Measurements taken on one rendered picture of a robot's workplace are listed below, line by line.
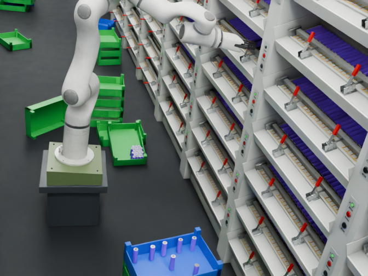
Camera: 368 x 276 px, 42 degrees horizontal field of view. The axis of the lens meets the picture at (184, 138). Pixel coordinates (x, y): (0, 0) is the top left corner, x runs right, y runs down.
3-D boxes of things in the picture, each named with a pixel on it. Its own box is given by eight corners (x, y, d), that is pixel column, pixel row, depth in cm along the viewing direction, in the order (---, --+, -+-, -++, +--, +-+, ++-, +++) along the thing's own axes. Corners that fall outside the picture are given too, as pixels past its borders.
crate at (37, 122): (26, 134, 313) (33, 139, 309) (24, 107, 302) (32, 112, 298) (63, 120, 334) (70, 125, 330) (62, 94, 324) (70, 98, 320)
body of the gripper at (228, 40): (209, 42, 205) (232, 46, 209) (217, 51, 197) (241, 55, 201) (214, 25, 202) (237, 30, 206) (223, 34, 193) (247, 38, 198)
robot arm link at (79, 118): (59, 124, 224) (63, 78, 213) (76, 108, 240) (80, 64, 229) (84, 131, 223) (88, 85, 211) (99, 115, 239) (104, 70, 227)
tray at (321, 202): (330, 242, 152) (328, 212, 144) (254, 141, 201) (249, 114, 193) (387, 220, 154) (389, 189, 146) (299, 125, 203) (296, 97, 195)
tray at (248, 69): (255, 87, 198) (252, 67, 193) (208, 35, 247) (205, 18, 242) (299, 72, 200) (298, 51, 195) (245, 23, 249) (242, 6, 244)
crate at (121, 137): (145, 164, 301) (147, 156, 295) (113, 166, 295) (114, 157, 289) (137, 128, 320) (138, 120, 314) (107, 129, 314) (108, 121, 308)
